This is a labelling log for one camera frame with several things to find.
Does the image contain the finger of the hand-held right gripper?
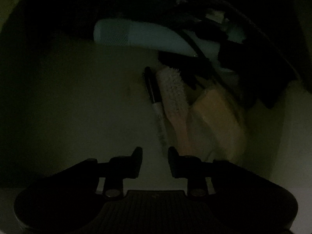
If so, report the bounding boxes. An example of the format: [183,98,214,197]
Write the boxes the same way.
[158,51,213,90]

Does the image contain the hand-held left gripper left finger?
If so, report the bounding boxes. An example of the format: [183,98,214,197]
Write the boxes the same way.
[77,147,143,199]

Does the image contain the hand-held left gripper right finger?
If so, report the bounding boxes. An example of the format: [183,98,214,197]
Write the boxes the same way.
[168,146,235,198]

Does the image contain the white bristle wooden brush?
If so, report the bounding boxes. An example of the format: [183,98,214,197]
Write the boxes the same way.
[156,68,195,153]

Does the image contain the black marker pen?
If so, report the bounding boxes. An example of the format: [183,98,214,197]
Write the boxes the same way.
[143,66,169,150]

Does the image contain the white drawer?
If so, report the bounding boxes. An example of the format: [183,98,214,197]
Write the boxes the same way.
[0,0,312,234]

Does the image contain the pale teal rolled cloth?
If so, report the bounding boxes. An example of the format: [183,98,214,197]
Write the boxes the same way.
[94,18,245,62]

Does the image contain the tan sponge block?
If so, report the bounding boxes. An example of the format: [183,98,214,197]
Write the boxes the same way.
[192,88,247,162]

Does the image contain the black cable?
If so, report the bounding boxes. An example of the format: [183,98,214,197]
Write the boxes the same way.
[177,28,244,108]

